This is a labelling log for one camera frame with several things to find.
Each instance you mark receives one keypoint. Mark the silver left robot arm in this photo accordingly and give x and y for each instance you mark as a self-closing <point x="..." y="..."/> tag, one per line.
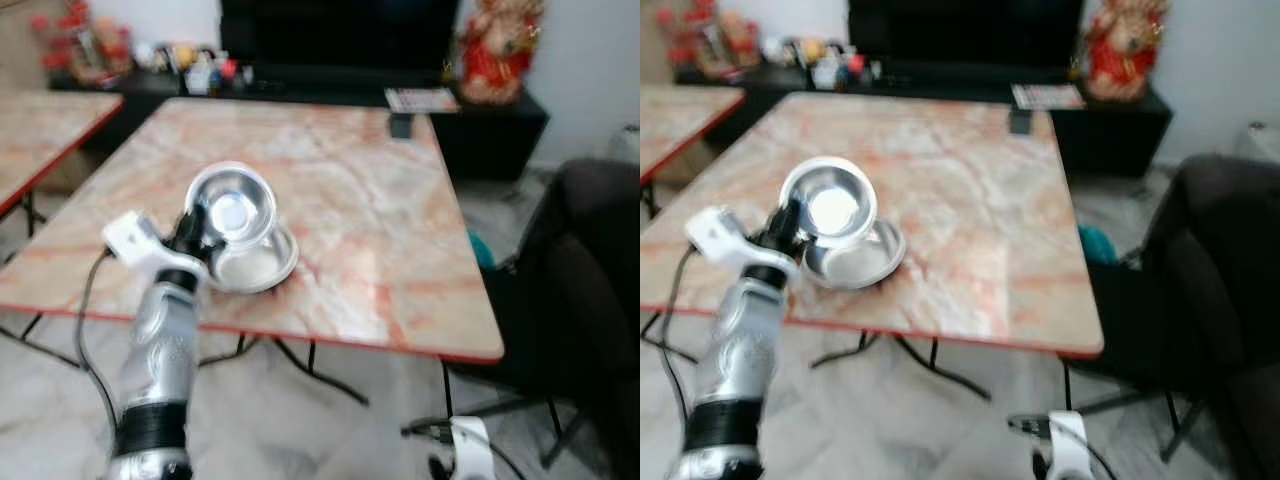
<point x="738" y="345"/>
<point x="158" y="350"/>

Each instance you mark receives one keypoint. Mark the red flower decoration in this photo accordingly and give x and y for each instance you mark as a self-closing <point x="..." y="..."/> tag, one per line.
<point x="705" y="40"/>
<point x="85" y="45"/>

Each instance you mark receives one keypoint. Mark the steel bowl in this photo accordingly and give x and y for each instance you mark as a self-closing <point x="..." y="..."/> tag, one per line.
<point x="830" y="200"/>
<point x="232" y="205"/>

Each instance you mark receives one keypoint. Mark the colourful small figurines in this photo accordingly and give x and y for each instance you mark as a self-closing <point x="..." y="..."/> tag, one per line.
<point x="195" y="68"/>
<point x="820" y="62"/>

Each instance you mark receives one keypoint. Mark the red and gold statue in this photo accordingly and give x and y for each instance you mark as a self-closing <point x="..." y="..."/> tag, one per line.
<point x="1122" y="50"/>
<point x="495" y="55"/>

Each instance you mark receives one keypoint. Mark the marble folding table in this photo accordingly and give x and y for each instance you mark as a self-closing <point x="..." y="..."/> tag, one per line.
<point x="960" y="215"/>
<point x="45" y="135"/>
<point x="680" y="125"/>
<point x="340" y="220"/>

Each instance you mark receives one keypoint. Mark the small dark phone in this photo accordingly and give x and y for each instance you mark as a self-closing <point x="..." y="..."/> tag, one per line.
<point x="1020" y="121"/>
<point x="401" y="125"/>

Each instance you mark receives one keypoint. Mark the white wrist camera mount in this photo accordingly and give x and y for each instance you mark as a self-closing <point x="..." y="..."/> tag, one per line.
<point x="722" y="238"/>
<point x="1070" y="440"/>
<point x="140" y="243"/>
<point x="472" y="445"/>

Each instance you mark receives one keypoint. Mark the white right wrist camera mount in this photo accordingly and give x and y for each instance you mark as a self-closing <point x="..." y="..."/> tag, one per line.
<point x="472" y="445"/>
<point x="1070" y="440"/>

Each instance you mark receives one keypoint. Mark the black television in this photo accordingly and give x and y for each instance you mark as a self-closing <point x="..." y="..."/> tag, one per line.
<point x="965" y="30"/>
<point x="340" y="35"/>

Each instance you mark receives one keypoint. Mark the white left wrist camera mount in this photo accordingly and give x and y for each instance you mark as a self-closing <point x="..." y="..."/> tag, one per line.
<point x="722" y="238"/>
<point x="140" y="243"/>

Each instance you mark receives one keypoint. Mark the black tv cabinet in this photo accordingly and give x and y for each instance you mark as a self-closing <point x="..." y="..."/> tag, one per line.
<point x="1110" y="135"/>
<point x="490" y="135"/>

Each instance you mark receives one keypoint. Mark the black chair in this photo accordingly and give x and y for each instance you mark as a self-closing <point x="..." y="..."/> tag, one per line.
<point x="1200" y="290"/>
<point x="580" y="290"/>

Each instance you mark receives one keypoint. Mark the steel plate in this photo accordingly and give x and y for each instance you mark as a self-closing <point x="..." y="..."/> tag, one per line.
<point x="262" y="265"/>
<point x="868" y="262"/>

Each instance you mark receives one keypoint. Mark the teal cloth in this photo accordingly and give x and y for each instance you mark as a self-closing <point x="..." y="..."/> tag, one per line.
<point x="482" y="250"/>
<point x="1096" y="245"/>

